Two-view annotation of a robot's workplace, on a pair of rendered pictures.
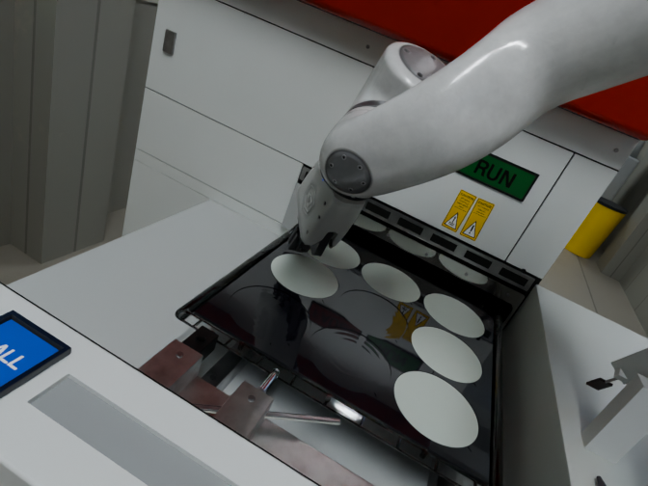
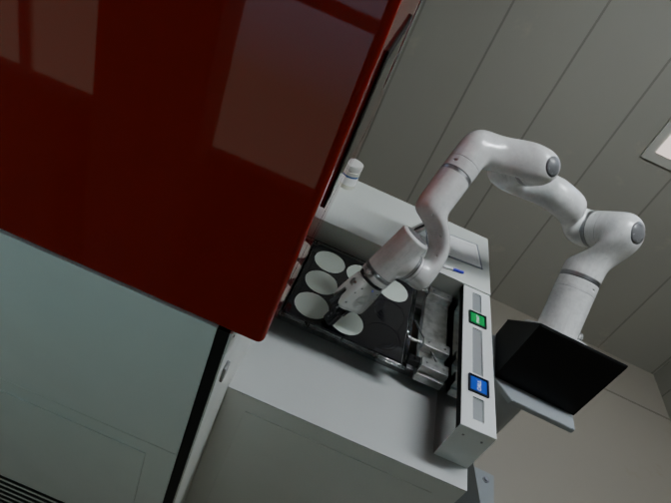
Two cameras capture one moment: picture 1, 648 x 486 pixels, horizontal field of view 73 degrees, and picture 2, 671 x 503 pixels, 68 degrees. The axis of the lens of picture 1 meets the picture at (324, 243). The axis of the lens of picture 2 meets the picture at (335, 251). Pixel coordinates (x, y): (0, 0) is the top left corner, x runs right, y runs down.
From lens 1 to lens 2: 144 cm
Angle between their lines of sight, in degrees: 84
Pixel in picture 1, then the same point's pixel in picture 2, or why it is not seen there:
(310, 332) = (384, 323)
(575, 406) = not seen: hidden behind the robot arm
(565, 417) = not seen: hidden behind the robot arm
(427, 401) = (392, 291)
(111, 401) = (472, 361)
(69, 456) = (486, 365)
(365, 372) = (391, 307)
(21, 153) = not seen: outside the picture
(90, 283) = (367, 426)
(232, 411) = (435, 346)
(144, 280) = (350, 405)
